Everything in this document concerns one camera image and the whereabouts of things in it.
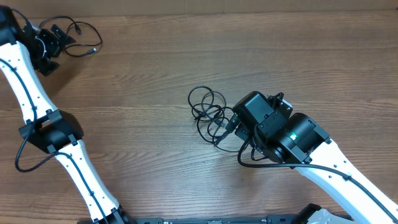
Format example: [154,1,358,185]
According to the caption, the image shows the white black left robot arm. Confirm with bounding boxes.
[1,6,133,224]

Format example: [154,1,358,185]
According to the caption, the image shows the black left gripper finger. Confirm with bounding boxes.
[37,60,60,77]
[51,24,76,46]

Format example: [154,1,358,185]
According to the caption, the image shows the black usb cable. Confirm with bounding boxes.
[39,16,103,58]

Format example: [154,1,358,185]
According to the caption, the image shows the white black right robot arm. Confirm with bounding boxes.
[231,91,397,223]

